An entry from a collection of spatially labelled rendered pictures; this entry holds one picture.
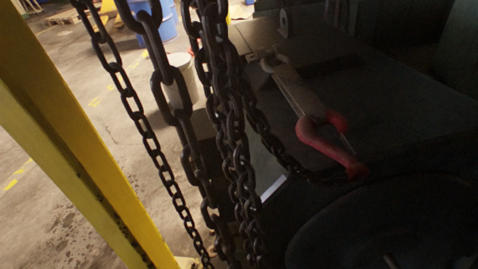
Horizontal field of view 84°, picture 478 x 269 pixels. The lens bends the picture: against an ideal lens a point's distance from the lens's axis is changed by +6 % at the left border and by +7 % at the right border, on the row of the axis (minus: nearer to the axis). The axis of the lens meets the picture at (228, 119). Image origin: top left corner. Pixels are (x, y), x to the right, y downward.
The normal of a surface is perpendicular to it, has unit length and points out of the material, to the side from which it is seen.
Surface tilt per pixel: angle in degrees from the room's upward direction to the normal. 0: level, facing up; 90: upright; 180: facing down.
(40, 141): 90
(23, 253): 0
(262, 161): 45
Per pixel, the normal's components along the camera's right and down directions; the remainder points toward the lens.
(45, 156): -0.17, 0.61
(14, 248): -0.18, -0.79
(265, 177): -0.81, -0.39
